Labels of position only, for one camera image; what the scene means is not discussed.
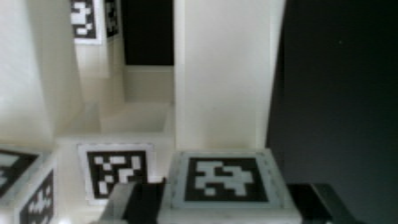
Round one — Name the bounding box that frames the white chair seat part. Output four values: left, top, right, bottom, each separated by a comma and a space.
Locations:
101, 66, 174, 133

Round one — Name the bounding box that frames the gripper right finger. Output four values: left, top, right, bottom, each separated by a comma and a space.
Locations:
288, 183, 361, 224

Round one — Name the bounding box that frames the white chair leg with tag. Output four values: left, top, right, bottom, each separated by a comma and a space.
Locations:
71, 0, 125, 78

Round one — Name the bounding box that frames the white chair back part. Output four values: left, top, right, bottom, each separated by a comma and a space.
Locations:
0, 0, 284, 224

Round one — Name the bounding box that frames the white tagged cube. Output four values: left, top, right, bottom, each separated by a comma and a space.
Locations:
0, 144, 57, 224
157, 149, 304, 224

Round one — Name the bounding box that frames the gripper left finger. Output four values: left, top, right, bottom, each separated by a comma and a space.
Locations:
96, 181, 165, 224

